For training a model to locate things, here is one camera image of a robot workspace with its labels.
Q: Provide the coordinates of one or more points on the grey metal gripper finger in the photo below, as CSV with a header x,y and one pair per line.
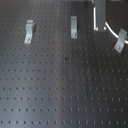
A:
x,y
99,15

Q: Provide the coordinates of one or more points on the middle grey cable clip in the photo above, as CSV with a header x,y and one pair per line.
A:
x,y
73,27

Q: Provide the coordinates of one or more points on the grey cable clip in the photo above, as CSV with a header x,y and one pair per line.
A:
x,y
29,31
121,41
73,27

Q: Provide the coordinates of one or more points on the right grey cable clip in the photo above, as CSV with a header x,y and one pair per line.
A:
x,y
121,41

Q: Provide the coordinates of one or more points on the left grey cable clip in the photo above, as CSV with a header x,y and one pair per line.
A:
x,y
29,31

